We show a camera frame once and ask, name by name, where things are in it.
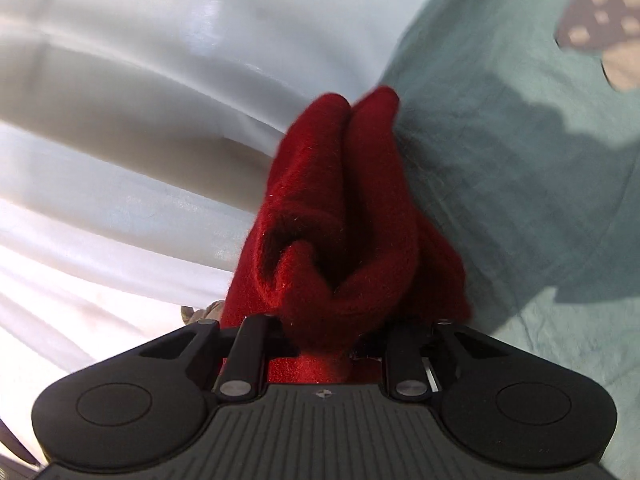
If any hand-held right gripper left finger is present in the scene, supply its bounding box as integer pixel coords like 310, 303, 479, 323
139, 314, 277, 403

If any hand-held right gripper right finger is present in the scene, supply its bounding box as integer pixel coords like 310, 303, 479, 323
385, 319, 506, 403

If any red knit sweater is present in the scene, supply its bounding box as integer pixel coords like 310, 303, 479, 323
219, 86, 475, 384

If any grey plush toy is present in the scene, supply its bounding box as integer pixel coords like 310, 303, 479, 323
181, 300, 226, 325

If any green mushroom print bedsheet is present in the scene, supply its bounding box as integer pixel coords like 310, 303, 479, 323
377, 0, 640, 411

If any white curtain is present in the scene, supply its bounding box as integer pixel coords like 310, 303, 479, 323
0, 0, 466, 466

